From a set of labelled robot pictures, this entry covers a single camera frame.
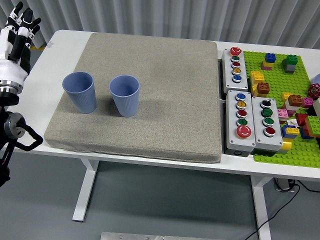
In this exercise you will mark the large green toy brick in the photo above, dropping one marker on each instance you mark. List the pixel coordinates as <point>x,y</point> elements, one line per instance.
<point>313,123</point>

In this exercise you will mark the yellow round toy brick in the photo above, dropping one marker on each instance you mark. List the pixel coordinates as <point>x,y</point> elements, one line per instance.
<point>286,146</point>

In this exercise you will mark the white block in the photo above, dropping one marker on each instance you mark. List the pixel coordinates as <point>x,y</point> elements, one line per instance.
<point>317,107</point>

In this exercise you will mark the brown toy brick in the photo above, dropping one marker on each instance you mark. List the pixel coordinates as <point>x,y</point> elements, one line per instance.
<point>263,87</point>
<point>295,100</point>

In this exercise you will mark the green studded baseplate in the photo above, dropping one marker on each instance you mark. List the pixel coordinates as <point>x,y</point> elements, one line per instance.
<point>277,80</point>

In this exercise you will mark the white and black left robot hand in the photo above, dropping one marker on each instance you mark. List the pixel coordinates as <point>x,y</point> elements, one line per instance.
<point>11,70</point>

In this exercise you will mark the grey five-button control box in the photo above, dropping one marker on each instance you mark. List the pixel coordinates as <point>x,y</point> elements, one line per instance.
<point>241,82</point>
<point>233,135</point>

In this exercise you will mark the yellow floor tape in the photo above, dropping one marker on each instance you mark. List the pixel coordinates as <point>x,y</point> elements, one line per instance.
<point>38,47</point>

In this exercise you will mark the red toy brick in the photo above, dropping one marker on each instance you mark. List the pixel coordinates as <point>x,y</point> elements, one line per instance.
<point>301,119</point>

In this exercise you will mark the white printed toy brick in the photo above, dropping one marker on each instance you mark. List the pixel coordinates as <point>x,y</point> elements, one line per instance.
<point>291,122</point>

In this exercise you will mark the pale blue bowl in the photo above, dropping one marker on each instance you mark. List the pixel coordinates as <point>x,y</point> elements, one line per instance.
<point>317,79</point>

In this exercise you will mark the grey power strip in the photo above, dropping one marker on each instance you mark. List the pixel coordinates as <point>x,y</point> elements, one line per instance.
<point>283,185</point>

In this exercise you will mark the blue ribbed cup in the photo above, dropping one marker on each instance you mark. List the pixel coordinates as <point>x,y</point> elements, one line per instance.
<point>126,102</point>
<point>81,97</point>

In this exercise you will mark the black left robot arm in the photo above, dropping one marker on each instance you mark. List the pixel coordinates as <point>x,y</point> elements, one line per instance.
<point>10,125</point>

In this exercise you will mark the pink toy brick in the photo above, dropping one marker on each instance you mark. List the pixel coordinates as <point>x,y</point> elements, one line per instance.
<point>282,113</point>
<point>265,68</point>

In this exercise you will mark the magenta toy brick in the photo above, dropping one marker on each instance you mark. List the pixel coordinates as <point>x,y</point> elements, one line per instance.
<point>307,102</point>

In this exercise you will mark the white pleated curtain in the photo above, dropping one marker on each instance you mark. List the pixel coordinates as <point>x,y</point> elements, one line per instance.
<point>160,15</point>

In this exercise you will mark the grey toy brick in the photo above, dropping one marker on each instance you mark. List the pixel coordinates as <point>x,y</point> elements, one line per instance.
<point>290,68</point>

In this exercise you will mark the white table leg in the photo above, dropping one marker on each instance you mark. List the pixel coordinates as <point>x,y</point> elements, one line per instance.
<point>85,190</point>
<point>261,207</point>

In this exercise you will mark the red valve handwheel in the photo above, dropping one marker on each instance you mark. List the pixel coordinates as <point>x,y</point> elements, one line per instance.
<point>313,91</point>

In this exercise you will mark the grey selector switch control box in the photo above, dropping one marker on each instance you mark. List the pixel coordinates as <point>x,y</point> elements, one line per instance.
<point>260,125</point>

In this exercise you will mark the grey-brown mat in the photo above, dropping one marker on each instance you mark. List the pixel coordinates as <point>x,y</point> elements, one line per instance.
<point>162,100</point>

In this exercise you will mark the blue toy brick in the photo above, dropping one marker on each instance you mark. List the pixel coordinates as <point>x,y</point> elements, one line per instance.
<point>270,58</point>
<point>285,132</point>

